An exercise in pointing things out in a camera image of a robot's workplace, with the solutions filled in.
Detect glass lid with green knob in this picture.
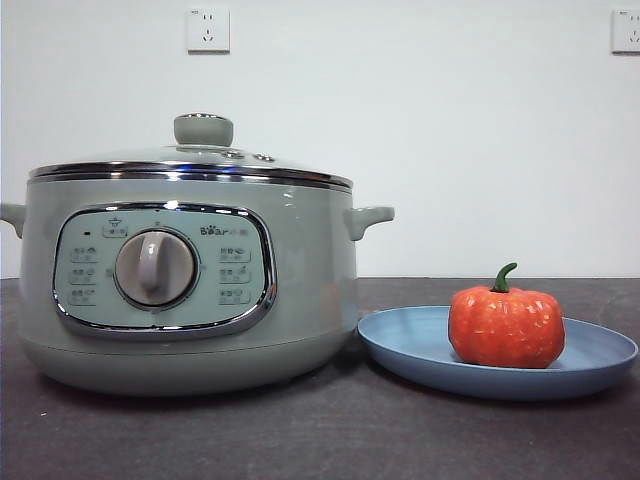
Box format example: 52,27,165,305
28,113,353,190

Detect orange pumpkin with green stem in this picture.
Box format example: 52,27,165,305
447,262,567,370

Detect pale green electric steamer pot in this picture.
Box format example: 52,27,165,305
0,174,396,398

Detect blue round plate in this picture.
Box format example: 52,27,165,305
357,304,640,401

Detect white wall socket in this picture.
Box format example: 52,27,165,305
610,8,640,55
187,7,232,55

